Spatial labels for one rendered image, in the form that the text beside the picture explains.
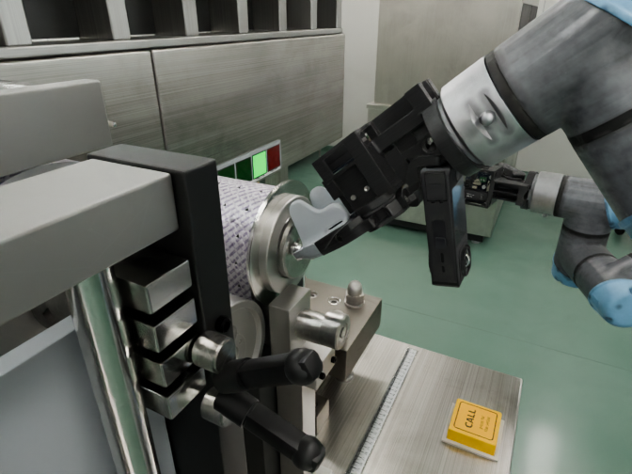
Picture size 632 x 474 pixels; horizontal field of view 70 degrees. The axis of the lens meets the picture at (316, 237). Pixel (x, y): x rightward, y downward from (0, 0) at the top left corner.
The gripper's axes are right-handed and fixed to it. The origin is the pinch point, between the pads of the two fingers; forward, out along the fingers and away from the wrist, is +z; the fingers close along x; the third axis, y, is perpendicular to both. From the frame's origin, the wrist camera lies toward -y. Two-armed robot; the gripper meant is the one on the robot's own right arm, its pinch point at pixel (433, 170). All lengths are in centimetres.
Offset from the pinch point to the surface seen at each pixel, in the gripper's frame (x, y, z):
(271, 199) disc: -8, 56, -3
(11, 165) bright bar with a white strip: -17, 82, -9
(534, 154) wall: 63, -402, 40
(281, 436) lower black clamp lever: -8, 80, -23
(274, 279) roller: 1, 57, -4
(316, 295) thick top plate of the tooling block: 19.2, 30.5, 7.9
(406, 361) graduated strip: 31.3, 22.6, -7.9
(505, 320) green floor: 108, -143, -1
